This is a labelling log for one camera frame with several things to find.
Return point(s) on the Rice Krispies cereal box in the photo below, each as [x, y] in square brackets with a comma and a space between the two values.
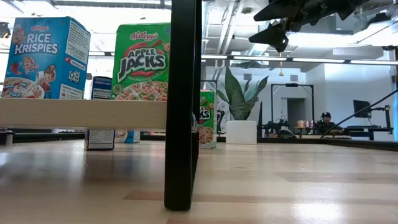
[132, 137]
[40, 56]

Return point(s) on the black monitor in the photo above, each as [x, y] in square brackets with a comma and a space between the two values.
[362, 109]

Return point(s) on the Frosted Flakes cereal box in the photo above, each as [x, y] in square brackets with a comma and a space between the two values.
[99, 140]

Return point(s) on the light wooden shelf board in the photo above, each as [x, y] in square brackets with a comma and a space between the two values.
[77, 113]

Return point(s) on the linear ceiling light strip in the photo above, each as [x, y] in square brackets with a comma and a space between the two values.
[311, 59]

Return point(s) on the Apple Jacks cereal box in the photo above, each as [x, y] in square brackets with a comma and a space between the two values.
[206, 130]
[140, 62]

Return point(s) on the person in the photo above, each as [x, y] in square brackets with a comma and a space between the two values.
[326, 126]

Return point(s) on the black background desk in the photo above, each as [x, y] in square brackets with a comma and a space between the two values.
[370, 129]

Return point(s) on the black shelf side panel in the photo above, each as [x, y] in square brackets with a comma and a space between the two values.
[180, 109]

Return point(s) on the silver ceiling duct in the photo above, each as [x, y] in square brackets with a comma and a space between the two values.
[264, 40]

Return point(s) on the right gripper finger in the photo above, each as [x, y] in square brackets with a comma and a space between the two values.
[280, 11]
[273, 35]

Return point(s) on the green snake plant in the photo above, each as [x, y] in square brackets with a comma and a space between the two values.
[241, 105]

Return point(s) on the round black ceiling lamp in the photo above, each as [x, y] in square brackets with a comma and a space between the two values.
[4, 29]

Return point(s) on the white plant pot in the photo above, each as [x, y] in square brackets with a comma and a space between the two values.
[241, 132]

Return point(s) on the black background gantry frame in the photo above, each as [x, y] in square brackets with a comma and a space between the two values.
[292, 85]

